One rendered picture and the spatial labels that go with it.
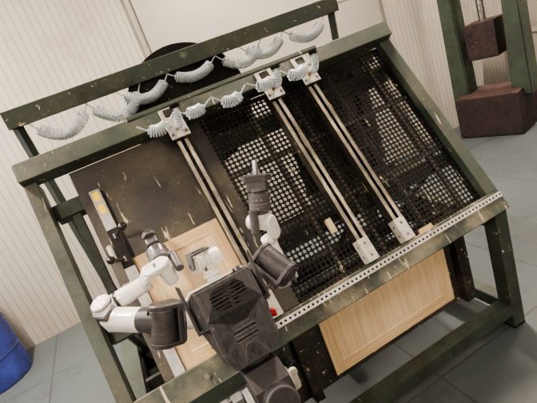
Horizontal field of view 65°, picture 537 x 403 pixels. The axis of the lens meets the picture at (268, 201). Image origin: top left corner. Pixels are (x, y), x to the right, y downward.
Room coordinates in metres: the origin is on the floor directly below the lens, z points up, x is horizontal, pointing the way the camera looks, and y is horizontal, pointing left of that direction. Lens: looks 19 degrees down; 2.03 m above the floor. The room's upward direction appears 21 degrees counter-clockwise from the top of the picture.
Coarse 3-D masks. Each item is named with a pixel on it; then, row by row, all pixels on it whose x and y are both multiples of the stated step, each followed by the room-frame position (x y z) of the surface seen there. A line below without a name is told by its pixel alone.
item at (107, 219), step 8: (104, 200) 2.02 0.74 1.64; (96, 208) 1.99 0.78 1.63; (104, 216) 1.97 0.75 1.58; (112, 216) 2.00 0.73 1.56; (104, 224) 1.94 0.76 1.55; (112, 224) 1.95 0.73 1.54; (128, 272) 1.81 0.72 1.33; (136, 272) 1.81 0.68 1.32; (144, 296) 1.75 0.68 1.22; (144, 304) 1.73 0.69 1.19; (168, 352) 1.61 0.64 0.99; (176, 352) 1.61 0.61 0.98; (168, 360) 1.59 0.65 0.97; (176, 360) 1.59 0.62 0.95; (176, 368) 1.57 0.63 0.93; (184, 368) 1.57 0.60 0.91; (176, 376) 1.55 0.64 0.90
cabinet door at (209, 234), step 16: (208, 224) 1.98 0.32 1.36; (176, 240) 1.93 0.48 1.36; (192, 240) 1.93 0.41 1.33; (208, 240) 1.93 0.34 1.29; (224, 240) 1.93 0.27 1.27; (144, 256) 1.88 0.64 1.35; (224, 256) 1.89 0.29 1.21; (192, 272) 1.84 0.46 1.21; (224, 272) 1.84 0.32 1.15; (160, 288) 1.79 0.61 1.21; (192, 288) 1.80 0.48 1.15; (192, 336) 1.67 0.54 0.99; (192, 352) 1.63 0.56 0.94; (208, 352) 1.63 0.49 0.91
